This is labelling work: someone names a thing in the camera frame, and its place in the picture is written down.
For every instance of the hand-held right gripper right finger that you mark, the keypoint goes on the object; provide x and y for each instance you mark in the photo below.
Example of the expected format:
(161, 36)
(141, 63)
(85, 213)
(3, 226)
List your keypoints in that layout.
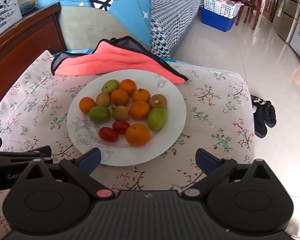
(207, 162)

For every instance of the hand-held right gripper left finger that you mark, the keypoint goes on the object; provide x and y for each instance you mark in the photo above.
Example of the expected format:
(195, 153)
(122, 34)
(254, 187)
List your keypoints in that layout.
(90, 160)

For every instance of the red cherry tomato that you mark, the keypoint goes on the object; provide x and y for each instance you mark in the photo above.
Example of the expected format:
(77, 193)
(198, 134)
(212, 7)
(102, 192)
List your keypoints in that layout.
(121, 127)
(108, 134)

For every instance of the orange mandarin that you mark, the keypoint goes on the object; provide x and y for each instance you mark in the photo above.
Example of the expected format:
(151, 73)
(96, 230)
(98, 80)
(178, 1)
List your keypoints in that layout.
(127, 87)
(139, 110)
(119, 97)
(137, 135)
(141, 95)
(87, 105)

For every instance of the brown kiwi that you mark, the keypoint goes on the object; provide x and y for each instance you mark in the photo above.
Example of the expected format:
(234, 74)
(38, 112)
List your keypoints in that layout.
(120, 113)
(157, 101)
(103, 99)

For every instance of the white plate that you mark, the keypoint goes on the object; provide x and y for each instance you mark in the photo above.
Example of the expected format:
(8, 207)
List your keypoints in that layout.
(170, 115)

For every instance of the floral cloth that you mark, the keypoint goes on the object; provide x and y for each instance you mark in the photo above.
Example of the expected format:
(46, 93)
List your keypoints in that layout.
(215, 130)

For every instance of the black slipper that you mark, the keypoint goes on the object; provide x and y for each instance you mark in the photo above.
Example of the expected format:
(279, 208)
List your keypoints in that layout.
(267, 112)
(260, 130)

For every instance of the pink towel with black trim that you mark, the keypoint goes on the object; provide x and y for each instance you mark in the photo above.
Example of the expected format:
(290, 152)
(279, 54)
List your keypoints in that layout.
(110, 60)

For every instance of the dark wooden cabinet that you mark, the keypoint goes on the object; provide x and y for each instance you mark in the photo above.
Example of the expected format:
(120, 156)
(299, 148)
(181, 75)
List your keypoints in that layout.
(22, 40)

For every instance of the pale green armchair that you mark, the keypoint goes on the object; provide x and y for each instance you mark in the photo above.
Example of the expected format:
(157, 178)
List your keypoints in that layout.
(90, 27)

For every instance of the blue plastic bin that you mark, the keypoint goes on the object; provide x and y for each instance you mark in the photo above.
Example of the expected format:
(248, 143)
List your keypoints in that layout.
(217, 21)

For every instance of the checked sofa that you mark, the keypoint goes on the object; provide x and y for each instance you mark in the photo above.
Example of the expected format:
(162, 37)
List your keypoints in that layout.
(175, 17)

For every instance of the white plastic basket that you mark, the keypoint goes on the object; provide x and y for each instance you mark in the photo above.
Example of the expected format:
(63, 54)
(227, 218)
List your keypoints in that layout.
(220, 6)

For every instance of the silver refrigerator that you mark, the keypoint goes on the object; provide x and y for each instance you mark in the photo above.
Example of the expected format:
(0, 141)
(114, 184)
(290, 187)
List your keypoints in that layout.
(287, 2)

